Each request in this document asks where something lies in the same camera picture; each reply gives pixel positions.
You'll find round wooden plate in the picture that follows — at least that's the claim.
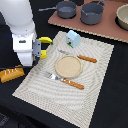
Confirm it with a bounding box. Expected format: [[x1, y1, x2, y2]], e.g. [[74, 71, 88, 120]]
[[55, 55, 83, 78]]

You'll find knife with wooden handle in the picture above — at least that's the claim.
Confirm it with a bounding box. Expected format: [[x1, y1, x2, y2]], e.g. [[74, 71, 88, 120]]
[[58, 50, 97, 63]]

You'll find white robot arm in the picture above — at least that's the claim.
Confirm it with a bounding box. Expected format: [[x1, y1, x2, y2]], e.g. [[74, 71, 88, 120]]
[[0, 0, 41, 66]]

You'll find grey pan with handle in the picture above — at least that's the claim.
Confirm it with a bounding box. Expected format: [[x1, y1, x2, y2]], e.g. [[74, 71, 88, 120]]
[[38, 0, 78, 20]]

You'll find salmon pink board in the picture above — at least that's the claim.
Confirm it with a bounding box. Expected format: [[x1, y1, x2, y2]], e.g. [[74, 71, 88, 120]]
[[48, 0, 128, 43]]

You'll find orange bread loaf toy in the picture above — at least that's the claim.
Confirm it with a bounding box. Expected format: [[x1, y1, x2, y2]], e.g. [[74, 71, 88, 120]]
[[0, 65, 25, 83]]

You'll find fork with wooden handle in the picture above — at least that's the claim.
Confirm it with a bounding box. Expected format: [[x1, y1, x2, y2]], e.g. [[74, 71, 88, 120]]
[[44, 72, 84, 90]]

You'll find beige woven placemat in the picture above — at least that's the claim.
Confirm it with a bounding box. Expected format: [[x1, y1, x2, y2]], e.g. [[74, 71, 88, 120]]
[[13, 31, 114, 128]]

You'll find beige bowl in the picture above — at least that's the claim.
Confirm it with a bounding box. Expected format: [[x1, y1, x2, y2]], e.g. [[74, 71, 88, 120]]
[[116, 4, 128, 30]]

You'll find dark grey pot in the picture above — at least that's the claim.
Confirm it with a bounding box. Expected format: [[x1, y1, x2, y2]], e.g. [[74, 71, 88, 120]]
[[81, 0, 106, 25]]

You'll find yellow toy banana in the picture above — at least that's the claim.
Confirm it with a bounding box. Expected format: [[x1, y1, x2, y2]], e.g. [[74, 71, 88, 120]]
[[39, 37, 53, 59]]

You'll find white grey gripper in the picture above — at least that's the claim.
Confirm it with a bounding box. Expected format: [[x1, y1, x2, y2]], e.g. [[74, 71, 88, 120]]
[[33, 39, 41, 60]]

